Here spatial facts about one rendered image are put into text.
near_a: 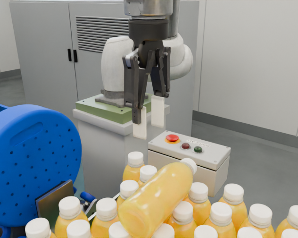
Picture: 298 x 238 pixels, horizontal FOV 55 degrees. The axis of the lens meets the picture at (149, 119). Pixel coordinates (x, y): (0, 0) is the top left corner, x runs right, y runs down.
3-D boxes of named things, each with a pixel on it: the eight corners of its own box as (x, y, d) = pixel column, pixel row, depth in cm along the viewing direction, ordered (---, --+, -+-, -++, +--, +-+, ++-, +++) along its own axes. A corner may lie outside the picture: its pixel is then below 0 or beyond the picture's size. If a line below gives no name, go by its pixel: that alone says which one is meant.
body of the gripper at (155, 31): (144, 15, 58) (144, 61, 62) (118, 17, 52) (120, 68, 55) (177, 16, 54) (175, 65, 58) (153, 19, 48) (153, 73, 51)
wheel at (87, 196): (79, 188, 78) (76, 195, 77) (92, 193, 76) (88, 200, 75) (88, 193, 82) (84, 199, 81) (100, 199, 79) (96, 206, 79)
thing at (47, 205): (70, 216, 77) (65, 176, 72) (77, 219, 75) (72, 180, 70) (39, 240, 69) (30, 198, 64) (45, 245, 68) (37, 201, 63)
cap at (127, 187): (128, 200, 58) (127, 193, 58) (116, 191, 61) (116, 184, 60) (142, 192, 61) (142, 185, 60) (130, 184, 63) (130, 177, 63)
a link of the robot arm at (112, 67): (103, 84, 136) (98, 36, 128) (141, 81, 138) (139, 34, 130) (103, 93, 121) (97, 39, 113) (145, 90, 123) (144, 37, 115)
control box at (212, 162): (165, 158, 90) (166, 129, 86) (227, 179, 80) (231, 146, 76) (147, 173, 82) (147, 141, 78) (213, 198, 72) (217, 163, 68)
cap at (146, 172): (159, 179, 65) (159, 172, 65) (143, 182, 64) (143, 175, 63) (153, 170, 69) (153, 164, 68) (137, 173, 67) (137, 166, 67)
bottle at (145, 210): (160, 231, 43) (208, 173, 57) (129, 195, 44) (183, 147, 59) (137, 247, 47) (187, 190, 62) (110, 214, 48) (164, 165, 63)
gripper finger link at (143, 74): (156, 52, 54) (152, 50, 53) (145, 110, 55) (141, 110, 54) (139, 50, 56) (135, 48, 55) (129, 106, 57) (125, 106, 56)
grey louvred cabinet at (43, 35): (61, 107, 417) (47, 0, 361) (190, 152, 295) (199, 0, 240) (27, 119, 378) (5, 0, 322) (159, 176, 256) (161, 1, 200)
